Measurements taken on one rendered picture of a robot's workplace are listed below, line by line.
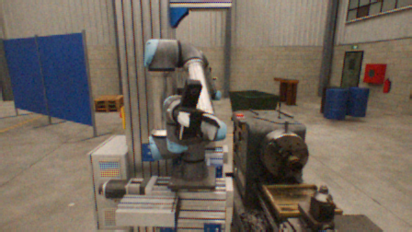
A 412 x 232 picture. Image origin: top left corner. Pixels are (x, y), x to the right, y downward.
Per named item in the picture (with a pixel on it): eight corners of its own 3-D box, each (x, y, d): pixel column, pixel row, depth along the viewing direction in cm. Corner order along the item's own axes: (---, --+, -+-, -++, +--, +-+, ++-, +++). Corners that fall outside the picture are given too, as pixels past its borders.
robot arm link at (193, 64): (197, 53, 116) (222, 145, 93) (175, 53, 112) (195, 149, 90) (202, 34, 106) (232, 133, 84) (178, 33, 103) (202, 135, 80)
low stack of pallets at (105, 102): (103, 106, 939) (102, 95, 929) (126, 105, 951) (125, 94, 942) (94, 112, 818) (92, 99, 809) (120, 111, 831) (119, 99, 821)
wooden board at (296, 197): (262, 190, 161) (262, 185, 160) (314, 188, 164) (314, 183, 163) (280, 219, 132) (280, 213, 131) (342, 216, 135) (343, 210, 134)
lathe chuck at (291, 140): (258, 172, 175) (261, 131, 168) (301, 170, 177) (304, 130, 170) (263, 178, 166) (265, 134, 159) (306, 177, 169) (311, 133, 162)
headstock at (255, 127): (229, 147, 239) (230, 110, 231) (276, 146, 243) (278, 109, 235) (244, 175, 182) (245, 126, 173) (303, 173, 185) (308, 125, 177)
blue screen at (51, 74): (0, 118, 737) (-18, 36, 685) (31, 113, 803) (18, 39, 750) (79, 142, 521) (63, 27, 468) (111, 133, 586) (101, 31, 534)
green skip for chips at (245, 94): (226, 118, 732) (227, 91, 713) (254, 116, 759) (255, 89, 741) (246, 130, 607) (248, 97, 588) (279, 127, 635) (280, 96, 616)
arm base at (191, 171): (176, 181, 113) (176, 161, 110) (180, 167, 127) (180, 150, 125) (208, 181, 112) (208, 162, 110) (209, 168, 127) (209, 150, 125)
